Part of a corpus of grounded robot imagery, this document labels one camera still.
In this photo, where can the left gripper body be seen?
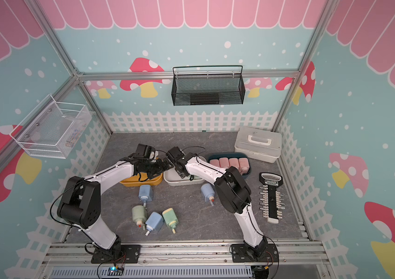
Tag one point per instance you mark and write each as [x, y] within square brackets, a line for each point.
[152, 168]

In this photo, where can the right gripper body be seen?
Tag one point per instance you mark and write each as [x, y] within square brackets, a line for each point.
[178, 172]

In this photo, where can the yellow plastic storage box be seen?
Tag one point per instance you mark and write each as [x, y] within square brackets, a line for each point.
[141, 179]

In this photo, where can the white plastic storage box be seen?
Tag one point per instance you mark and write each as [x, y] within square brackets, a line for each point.
[172, 178]

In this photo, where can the dark teal storage box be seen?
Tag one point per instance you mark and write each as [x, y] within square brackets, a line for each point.
[229, 155]

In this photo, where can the pink pencil sharpener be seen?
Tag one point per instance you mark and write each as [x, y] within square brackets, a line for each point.
[234, 162]
[215, 162]
[244, 166]
[224, 163]

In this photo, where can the green pencil sharpener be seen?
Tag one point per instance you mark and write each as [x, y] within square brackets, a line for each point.
[170, 219]

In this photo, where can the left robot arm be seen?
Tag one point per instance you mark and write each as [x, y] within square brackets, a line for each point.
[80, 203]

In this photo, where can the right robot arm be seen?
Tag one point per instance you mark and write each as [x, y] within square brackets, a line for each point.
[233, 192]

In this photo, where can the blue pencil sharpener left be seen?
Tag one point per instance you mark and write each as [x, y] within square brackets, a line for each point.
[145, 194]

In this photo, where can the blue pencil sharpener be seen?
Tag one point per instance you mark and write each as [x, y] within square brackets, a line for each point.
[154, 223]
[145, 194]
[208, 193]

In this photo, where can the blue pencil sharpener centre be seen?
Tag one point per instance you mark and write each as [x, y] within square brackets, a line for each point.
[208, 193]

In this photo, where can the blue pencil sharpener lower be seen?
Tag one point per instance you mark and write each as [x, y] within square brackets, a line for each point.
[154, 223]

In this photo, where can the pale green round sharpener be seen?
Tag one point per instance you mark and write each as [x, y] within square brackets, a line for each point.
[139, 216]

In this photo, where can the translucent plastic lidded case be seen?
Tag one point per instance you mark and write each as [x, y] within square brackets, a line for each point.
[259, 144]

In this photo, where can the rack of metal bits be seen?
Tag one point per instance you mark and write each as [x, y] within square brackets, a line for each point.
[271, 202]

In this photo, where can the small green circuit board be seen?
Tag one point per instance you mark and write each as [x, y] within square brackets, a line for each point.
[115, 271]

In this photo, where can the black wire mesh basket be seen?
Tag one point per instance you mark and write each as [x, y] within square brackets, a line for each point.
[208, 85]

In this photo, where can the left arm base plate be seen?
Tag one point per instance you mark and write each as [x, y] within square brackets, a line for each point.
[117, 254]

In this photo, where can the white wire mesh basket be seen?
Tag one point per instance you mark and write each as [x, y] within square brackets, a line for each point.
[52, 128]

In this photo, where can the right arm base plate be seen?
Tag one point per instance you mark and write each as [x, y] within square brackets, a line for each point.
[242, 254]

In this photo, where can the grey slotted cable duct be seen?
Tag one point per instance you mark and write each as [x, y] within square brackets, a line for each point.
[154, 272]

